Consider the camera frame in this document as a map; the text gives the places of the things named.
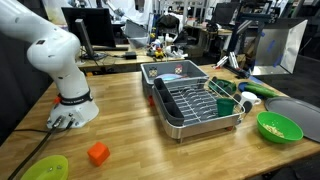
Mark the white headset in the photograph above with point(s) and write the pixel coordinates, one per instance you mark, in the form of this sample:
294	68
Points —
175	51

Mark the beige food pieces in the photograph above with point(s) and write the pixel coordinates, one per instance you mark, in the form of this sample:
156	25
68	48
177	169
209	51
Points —
273	130

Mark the bright green bowl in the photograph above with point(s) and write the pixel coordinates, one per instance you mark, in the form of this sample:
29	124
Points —
285	128

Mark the red white checkered cube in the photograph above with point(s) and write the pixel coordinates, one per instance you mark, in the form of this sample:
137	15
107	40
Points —
179	69

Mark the orange cube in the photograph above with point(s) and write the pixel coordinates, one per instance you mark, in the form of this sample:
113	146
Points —
98	154

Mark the clear plastic bin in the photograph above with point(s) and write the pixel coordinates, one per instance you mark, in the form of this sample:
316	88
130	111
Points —
136	33

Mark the grey plastic bin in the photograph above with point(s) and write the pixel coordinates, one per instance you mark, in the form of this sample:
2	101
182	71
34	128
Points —
166	68

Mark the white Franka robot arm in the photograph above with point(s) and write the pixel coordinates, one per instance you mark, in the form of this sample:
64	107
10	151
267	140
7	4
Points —
53	56

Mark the aluminium extrusion rail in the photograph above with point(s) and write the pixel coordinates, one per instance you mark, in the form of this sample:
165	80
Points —
233	63

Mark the yellow rubber duck toy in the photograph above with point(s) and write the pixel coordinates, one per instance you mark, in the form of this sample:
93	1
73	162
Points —
159	54

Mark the grey round tray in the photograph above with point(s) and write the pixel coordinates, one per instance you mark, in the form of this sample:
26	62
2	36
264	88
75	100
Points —
296	111

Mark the light blue plate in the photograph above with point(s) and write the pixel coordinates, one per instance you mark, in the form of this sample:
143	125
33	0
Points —
170	77

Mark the black white checkered cube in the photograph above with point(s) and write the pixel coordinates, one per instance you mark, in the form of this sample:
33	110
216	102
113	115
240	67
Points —
153	72

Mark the wooden background desk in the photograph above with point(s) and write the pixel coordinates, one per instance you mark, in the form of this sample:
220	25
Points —
113	62

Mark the dark green plastic cup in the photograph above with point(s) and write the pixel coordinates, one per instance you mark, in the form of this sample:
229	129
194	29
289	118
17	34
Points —
225	107

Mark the white mug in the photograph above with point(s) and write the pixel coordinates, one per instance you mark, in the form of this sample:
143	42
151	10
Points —
248	97

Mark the black power adapter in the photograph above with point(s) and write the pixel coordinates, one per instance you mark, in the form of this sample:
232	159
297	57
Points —
130	55

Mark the silver photo reflector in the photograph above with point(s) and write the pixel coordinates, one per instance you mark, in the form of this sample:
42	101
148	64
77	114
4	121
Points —
276	46

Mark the green cucumber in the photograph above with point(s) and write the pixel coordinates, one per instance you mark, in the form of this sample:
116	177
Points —
255	84
263	90

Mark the dark green plate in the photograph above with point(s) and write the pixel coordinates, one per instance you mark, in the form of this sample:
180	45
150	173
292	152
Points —
227	85

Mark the small red object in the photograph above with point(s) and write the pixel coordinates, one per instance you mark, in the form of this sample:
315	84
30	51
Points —
151	101

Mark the black computer monitor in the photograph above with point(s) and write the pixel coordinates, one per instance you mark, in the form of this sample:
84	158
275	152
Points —
96	26

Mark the lime green small bowl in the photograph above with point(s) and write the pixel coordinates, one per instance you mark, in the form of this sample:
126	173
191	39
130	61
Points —
43	168

